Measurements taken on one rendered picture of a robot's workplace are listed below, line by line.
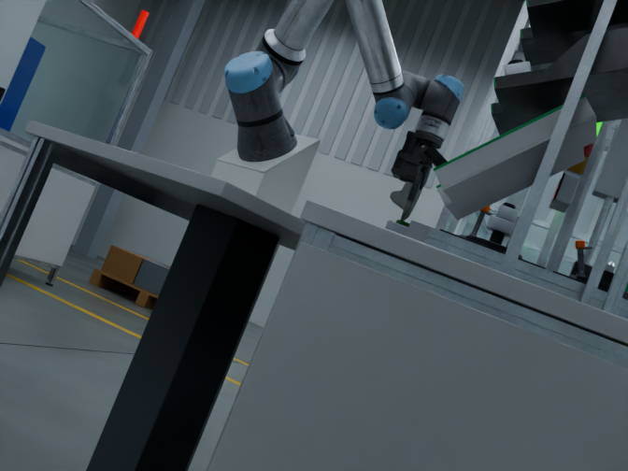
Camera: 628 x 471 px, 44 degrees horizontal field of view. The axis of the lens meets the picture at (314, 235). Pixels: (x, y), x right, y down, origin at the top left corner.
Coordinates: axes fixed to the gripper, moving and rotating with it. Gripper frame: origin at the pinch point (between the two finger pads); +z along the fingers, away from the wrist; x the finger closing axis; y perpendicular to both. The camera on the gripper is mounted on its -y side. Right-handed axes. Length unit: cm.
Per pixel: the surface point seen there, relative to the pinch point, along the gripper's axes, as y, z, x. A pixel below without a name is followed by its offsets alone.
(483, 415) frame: -29, 31, 76
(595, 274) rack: -42.4, 0.4, 22.2
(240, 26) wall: 441, -290, -855
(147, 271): 268, 68, -488
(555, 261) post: -36.8, -4.8, -16.4
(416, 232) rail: -5.5, 4.7, 18.5
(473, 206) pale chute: -15.2, -3.3, 26.9
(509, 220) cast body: -22.8, -7.2, 3.8
